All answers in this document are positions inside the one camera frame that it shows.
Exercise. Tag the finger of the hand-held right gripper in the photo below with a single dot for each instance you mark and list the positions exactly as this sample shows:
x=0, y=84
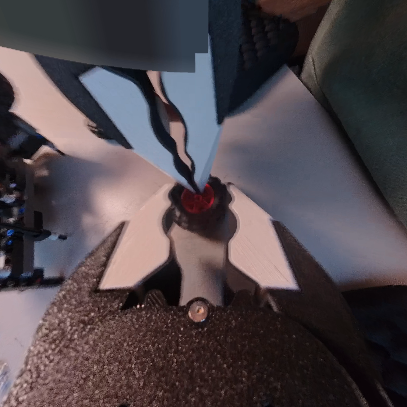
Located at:
x=200, y=108
x=121, y=102

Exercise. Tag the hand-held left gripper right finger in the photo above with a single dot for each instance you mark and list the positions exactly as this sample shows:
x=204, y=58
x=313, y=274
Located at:
x=261, y=251

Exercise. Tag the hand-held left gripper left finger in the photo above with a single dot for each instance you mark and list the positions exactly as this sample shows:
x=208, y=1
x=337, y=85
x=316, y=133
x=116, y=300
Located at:
x=140, y=251

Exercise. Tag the black toy tire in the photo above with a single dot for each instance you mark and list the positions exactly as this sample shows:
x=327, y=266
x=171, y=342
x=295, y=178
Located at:
x=219, y=216

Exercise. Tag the red toy wheel hub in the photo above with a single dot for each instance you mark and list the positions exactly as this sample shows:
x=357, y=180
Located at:
x=198, y=200

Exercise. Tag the white toy brick truck model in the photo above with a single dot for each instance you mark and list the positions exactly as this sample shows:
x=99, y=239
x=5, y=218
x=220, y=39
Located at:
x=19, y=216

